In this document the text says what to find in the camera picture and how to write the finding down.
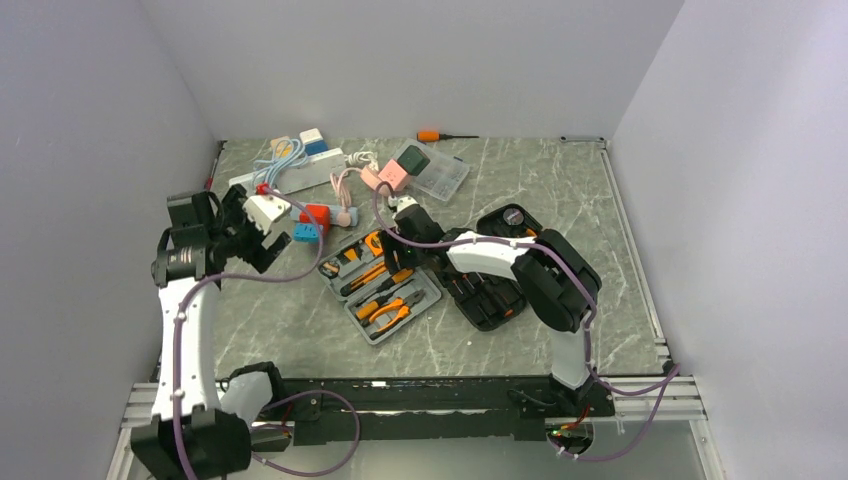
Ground clear plastic organizer box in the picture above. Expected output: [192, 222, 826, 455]
[393, 139, 471, 202]

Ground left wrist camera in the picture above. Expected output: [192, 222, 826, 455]
[242, 195, 292, 235]

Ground pink cable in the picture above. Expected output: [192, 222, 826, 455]
[329, 165, 379, 227]

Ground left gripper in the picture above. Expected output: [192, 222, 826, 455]
[207, 186, 290, 273]

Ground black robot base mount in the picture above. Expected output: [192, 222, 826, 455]
[259, 375, 615, 446]

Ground grey tool case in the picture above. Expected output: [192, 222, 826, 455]
[318, 230, 442, 346]

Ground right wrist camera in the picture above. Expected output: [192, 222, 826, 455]
[394, 195, 419, 213]

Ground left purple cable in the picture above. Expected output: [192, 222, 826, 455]
[170, 188, 362, 480]

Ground blue red pen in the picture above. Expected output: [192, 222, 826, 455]
[203, 159, 217, 191]

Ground orange cube adapter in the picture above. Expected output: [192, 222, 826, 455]
[269, 136, 295, 158]

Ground dark green cube adapter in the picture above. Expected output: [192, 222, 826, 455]
[396, 145, 431, 177]

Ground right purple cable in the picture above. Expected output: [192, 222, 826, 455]
[372, 182, 682, 464]

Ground purple cable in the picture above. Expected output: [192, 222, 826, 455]
[170, 188, 362, 480]
[372, 182, 682, 464]

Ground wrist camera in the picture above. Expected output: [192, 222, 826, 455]
[242, 195, 292, 235]
[394, 195, 419, 213]

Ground light blue power strip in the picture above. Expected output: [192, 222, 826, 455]
[290, 203, 359, 228]

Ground black tool case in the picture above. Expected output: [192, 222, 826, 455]
[436, 203, 543, 332]

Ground orange handled screwdriver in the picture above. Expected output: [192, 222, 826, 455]
[416, 131, 478, 143]

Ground white power strip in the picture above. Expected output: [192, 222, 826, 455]
[228, 148, 347, 194]

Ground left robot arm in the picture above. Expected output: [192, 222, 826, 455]
[130, 185, 291, 479]

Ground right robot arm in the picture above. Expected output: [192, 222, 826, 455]
[379, 203, 602, 416]

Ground pink cube socket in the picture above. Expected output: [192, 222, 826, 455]
[377, 159, 413, 195]

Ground red cube adapter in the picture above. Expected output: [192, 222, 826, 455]
[298, 204, 331, 235]

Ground white and blue cube adapter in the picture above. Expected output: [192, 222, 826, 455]
[299, 128, 328, 156]

